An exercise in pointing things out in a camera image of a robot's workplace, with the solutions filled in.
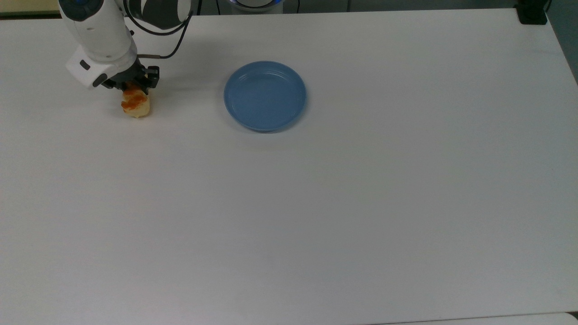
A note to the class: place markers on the black corner mount bracket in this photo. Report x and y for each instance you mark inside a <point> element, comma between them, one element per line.
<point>533,11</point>

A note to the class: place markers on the blue round plate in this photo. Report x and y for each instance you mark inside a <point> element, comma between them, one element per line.
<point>265,96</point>

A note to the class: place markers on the orange glazed bread roll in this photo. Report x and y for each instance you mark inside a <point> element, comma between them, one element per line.
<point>135,106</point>

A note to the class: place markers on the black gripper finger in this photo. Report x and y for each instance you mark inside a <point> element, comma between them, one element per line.
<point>153,76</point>
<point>111,85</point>

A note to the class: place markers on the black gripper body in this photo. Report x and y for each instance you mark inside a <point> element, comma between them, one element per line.
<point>130,77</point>

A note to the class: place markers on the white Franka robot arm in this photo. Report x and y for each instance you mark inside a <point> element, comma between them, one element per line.
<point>99,31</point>

